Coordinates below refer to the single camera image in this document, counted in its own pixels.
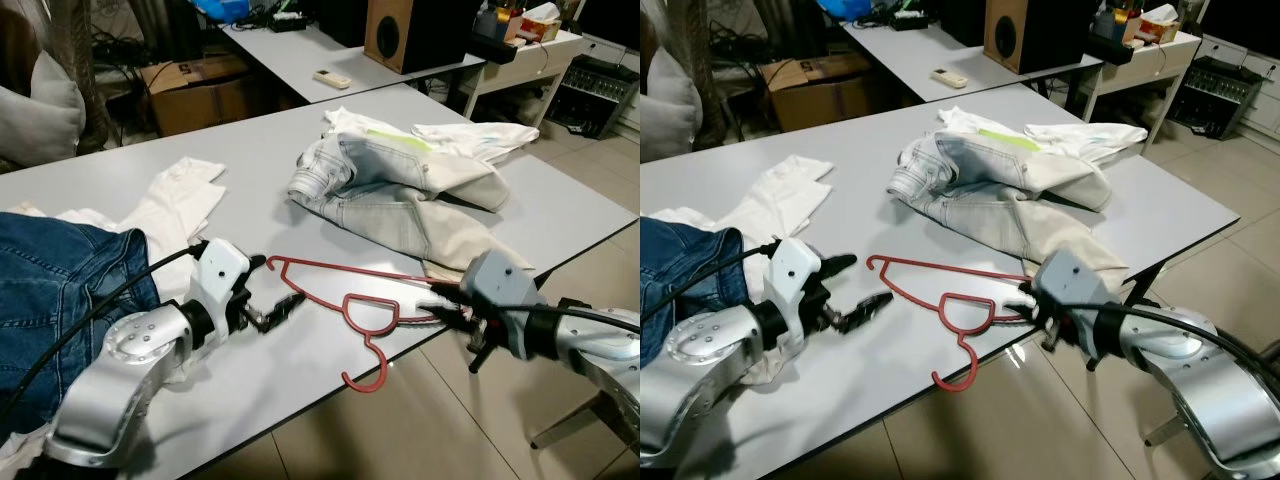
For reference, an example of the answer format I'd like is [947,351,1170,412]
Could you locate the red wire hanger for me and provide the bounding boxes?
[865,255,1051,394]
[265,255,471,394]

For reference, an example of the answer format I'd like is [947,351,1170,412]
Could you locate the light grey jeans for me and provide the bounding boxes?
[888,130,1116,261]
[287,133,511,261]

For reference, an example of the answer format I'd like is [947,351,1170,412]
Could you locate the blue denim jeans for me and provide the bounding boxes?
[640,215,771,366]
[0,212,161,441]

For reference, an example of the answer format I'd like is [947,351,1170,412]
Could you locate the cream trousers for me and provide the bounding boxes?
[935,105,1151,287]
[322,105,542,284]

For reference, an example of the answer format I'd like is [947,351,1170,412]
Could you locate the open brown cardboard box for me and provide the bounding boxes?
[760,55,881,133]
[140,55,261,138]

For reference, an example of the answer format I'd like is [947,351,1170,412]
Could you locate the light grey pillow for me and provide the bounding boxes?
[0,50,88,171]
[640,72,706,166]

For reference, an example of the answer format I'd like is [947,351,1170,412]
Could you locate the white side table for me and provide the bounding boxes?
[460,30,586,131]
[1075,30,1201,146]

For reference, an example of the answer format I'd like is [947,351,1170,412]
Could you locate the blue device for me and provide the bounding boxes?
[815,0,881,23]
[195,0,263,23]

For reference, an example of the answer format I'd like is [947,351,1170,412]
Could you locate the wooden black speaker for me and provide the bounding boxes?
[363,0,471,76]
[983,0,1096,76]

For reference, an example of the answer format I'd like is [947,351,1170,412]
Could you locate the black storage box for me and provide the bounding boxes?
[940,0,986,46]
[318,0,369,49]

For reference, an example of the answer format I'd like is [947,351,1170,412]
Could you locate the beige grey curtain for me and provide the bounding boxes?
[655,0,721,97]
[50,0,113,151]

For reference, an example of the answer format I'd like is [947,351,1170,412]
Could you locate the orange tissue box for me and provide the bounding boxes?
[1125,3,1181,43]
[505,4,561,43]

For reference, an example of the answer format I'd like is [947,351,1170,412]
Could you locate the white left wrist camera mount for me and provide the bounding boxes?
[765,238,827,331]
[185,240,252,331]

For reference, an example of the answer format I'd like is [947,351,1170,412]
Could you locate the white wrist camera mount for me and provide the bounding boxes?
[765,238,827,331]
[1030,248,1117,351]
[185,240,252,331]
[460,250,547,357]

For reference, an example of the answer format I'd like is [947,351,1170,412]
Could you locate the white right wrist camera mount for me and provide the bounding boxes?
[460,250,547,357]
[1030,248,1117,351]

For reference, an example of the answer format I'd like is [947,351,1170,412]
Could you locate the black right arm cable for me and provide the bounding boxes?
[545,297,641,323]
[1110,298,1280,363]

